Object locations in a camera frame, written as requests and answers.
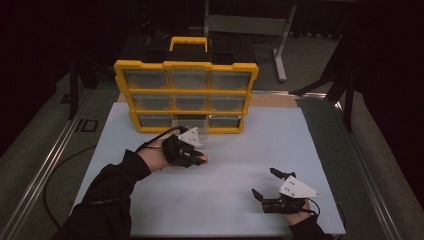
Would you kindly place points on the wooden board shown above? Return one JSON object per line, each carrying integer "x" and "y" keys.
{"x": 273, "y": 101}

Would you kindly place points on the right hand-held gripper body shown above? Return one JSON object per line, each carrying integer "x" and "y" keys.
{"x": 280, "y": 205}

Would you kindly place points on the clear plastic drawer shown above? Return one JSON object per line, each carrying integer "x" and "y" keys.
{"x": 203, "y": 133}

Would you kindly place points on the black metal stand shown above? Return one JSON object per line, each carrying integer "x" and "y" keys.
{"x": 348, "y": 110}
{"x": 73, "y": 96}

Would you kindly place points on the grey metal desk frame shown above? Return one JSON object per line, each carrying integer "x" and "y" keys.
{"x": 246, "y": 25}

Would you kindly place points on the person's left hand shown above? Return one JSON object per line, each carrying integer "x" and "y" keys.
{"x": 153, "y": 158}

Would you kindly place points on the aluminium rail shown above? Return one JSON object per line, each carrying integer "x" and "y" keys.
{"x": 40, "y": 176}
{"x": 365, "y": 166}
{"x": 286, "y": 93}

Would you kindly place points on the set of clear organizer drawers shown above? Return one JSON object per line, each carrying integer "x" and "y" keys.
{"x": 146, "y": 79}

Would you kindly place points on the person's right hand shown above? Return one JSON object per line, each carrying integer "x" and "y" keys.
{"x": 295, "y": 218}

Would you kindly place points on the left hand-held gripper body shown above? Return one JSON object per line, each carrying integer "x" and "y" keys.
{"x": 176, "y": 151}

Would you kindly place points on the yellow black drawer organizer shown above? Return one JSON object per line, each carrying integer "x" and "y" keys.
{"x": 186, "y": 65}

